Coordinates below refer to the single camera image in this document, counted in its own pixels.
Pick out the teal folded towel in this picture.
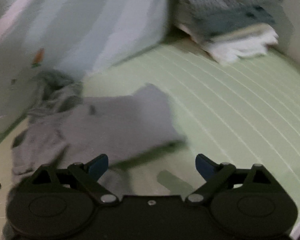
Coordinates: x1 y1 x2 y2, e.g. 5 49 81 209
190 5 277 39

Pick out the dark grey sweatshirt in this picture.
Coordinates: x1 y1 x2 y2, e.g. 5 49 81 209
11 82 187 176

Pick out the light grey garment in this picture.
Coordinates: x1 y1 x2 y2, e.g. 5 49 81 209
27 69 85 121

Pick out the white basket with carrot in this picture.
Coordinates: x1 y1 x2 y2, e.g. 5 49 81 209
0 0 171 120

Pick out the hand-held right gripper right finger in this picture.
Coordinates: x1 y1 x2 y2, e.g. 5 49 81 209
185 154 276 203

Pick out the pale pink cloth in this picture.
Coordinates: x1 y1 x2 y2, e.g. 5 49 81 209
0 0 43 48

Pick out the white folded cloth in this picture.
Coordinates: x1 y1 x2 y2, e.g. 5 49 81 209
179 23 280 65

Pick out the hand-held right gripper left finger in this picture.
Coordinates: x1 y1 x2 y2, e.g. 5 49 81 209
27 154 120 205

